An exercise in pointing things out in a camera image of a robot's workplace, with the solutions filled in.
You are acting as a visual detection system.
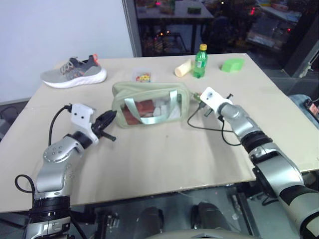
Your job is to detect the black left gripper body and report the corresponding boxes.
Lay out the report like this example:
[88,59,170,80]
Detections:
[90,115,112,139]

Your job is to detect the green clear-sided zip pouch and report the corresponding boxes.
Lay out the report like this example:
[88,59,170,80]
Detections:
[111,81,192,129]

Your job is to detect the red packet inside pouch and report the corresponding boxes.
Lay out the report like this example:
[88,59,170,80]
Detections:
[124,99,153,125]

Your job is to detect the white packet inside pouch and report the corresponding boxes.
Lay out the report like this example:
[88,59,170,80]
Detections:
[152,99,180,118]

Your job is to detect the cream cylindrical tube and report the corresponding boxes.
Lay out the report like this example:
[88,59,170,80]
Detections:
[174,59,194,77]

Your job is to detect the green soda bottle yellow cap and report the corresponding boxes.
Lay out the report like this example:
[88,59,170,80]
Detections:
[192,43,208,79]

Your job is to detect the green plastic block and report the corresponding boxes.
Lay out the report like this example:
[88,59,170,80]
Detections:
[219,58,245,74]

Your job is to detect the grey sneaker with orange accents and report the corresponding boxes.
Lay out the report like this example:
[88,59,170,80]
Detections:
[40,53,108,89]

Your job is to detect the clear box of colourful pieces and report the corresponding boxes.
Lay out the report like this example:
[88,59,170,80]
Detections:
[132,66,157,83]

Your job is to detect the blue fabric object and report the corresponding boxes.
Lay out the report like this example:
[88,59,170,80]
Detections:
[288,94,319,129]

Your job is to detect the dark rounded robot foot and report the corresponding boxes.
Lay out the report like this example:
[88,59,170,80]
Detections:
[191,201,233,233]
[139,206,164,235]

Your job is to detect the small red device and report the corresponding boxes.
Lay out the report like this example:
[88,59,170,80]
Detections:
[304,98,319,116]

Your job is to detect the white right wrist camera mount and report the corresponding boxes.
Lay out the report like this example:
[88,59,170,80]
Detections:
[199,87,234,113]

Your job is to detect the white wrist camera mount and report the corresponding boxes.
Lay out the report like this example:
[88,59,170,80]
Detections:
[70,103,100,145]
[199,87,234,113]

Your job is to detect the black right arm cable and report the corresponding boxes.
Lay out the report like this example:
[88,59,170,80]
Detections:
[187,107,243,146]

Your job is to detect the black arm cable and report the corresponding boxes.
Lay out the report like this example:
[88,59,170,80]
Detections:
[48,105,73,145]
[187,107,243,146]

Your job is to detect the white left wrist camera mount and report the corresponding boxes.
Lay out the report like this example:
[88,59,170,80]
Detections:
[70,103,100,145]

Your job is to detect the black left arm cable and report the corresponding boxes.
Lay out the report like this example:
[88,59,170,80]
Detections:
[48,105,73,145]

